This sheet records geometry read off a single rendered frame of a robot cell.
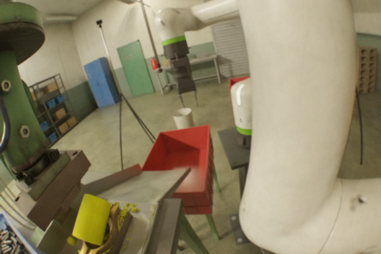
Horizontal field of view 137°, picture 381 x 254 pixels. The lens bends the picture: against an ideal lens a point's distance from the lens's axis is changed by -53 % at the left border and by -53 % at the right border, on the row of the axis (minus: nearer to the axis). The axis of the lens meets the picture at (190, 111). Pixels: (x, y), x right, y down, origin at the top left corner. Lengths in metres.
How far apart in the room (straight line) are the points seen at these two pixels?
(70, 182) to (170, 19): 0.53
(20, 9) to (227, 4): 0.49
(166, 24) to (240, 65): 5.11
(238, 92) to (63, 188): 0.54
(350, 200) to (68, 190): 0.40
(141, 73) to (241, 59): 3.61
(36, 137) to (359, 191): 0.44
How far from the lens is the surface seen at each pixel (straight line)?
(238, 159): 0.61
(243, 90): 0.54
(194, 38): 5.51
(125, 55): 6.26
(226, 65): 5.52
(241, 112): 0.57
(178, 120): 2.44
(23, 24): 0.25
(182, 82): 0.61
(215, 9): 0.56
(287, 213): 0.17
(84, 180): 0.80
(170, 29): 0.57
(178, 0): 5.76
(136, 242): 0.41
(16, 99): 0.28
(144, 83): 6.13
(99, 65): 6.48
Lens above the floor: 1.34
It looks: 23 degrees down
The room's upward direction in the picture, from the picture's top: 15 degrees counter-clockwise
